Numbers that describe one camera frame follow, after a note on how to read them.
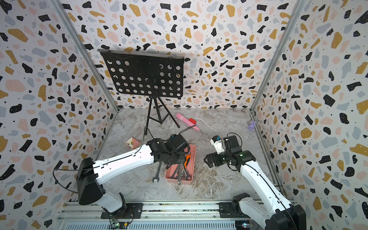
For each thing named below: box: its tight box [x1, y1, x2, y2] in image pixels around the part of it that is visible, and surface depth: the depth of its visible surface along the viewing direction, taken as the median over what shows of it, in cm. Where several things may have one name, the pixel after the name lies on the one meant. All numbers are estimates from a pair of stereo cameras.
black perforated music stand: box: [97, 49, 185, 136], surface depth 78 cm
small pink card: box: [124, 136, 142, 150], surface depth 100 cm
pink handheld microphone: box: [175, 113, 201, 132], surface depth 115 cm
